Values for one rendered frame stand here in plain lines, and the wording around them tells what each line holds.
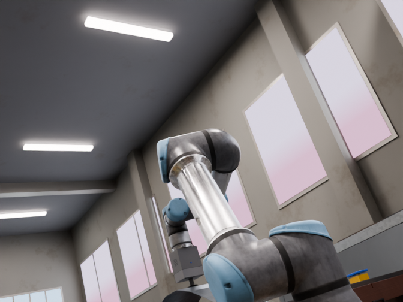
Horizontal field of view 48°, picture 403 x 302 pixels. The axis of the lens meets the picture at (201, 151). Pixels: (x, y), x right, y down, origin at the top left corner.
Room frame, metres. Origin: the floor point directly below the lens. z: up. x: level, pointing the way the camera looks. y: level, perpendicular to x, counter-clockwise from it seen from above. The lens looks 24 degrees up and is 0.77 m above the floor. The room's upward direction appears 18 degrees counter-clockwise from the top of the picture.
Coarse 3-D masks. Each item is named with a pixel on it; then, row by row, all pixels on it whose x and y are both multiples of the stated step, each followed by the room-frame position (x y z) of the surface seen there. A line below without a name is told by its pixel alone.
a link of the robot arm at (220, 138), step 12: (216, 132) 1.10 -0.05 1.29; (216, 144) 1.09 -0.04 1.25; (228, 144) 1.11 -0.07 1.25; (216, 156) 1.11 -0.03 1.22; (228, 156) 1.13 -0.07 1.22; (240, 156) 1.20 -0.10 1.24; (216, 168) 1.15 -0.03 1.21; (228, 168) 1.19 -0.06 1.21; (216, 180) 1.29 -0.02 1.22; (228, 180) 1.32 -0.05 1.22
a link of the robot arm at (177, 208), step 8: (176, 200) 1.45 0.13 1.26; (184, 200) 1.46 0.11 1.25; (168, 208) 1.45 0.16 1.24; (176, 208) 1.45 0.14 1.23; (184, 208) 1.46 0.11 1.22; (168, 216) 1.48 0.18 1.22; (176, 216) 1.45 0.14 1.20; (184, 216) 1.47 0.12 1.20; (192, 216) 1.50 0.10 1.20; (176, 224) 1.52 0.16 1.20
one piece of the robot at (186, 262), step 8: (176, 248) 1.57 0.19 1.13; (184, 248) 1.57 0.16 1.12; (192, 248) 1.59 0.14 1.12; (176, 256) 1.56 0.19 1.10; (184, 256) 1.56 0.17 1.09; (192, 256) 1.58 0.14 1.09; (176, 264) 1.57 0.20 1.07; (184, 264) 1.56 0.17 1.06; (192, 264) 1.58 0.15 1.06; (200, 264) 1.60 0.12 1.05; (176, 272) 1.58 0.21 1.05; (184, 272) 1.55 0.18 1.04; (192, 272) 1.57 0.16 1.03; (200, 272) 1.59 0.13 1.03; (176, 280) 1.59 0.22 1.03; (184, 280) 1.60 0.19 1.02; (192, 280) 1.59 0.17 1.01
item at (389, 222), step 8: (392, 216) 1.81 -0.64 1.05; (400, 216) 1.79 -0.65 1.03; (376, 224) 1.89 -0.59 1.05; (384, 224) 1.86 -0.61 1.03; (392, 224) 1.83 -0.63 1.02; (360, 232) 1.96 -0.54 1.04; (368, 232) 1.93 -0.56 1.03; (376, 232) 1.90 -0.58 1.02; (344, 240) 2.05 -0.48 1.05; (352, 240) 2.02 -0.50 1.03; (360, 240) 1.98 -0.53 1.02; (336, 248) 2.10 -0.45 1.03; (344, 248) 2.07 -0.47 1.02
